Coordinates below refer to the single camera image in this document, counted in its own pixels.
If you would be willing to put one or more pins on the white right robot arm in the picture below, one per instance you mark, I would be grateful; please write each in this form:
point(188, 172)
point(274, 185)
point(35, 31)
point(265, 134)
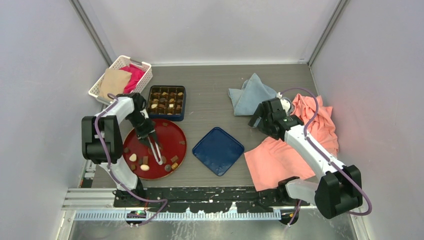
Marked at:
point(339, 187)

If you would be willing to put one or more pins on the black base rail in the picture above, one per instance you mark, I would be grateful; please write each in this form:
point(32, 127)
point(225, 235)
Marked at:
point(206, 199)

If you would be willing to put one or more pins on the blue chocolate tin box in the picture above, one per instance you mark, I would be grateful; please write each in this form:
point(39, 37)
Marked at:
point(167, 102)

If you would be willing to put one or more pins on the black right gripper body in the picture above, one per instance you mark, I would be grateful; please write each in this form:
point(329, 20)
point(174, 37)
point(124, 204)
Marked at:
point(263, 124)

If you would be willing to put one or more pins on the red round tray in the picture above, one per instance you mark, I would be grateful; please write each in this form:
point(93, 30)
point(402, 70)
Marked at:
point(173, 147)

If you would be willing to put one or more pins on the caramel cube chocolate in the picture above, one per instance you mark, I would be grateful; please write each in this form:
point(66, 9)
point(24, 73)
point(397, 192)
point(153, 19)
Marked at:
point(174, 165)

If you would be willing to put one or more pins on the magenta cloth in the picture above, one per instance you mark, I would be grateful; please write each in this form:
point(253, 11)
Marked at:
point(136, 75)

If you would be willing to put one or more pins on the white plastic basket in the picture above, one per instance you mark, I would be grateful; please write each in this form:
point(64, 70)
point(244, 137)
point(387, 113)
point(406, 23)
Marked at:
point(120, 62)

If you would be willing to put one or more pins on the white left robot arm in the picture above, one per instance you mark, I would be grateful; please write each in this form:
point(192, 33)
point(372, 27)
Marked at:
point(103, 145)

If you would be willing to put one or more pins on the white oval chocolate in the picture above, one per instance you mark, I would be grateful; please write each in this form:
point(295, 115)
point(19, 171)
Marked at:
point(133, 158)
point(145, 167)

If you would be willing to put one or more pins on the light blue denim cloth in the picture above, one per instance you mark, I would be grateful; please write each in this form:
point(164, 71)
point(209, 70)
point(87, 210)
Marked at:
point(253, 92)

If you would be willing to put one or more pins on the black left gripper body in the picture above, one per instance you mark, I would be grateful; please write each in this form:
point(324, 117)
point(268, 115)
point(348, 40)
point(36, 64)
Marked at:
point(143, 126)

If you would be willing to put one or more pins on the beige cloth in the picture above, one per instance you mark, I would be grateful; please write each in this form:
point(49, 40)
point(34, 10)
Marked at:
point(114, 82)

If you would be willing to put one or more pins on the blue tin lid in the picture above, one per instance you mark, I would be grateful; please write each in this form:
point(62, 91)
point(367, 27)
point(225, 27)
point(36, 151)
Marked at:
point(218, 151)

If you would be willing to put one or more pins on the metal tongs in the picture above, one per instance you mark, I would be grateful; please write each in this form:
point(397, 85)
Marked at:
point(156, 151)

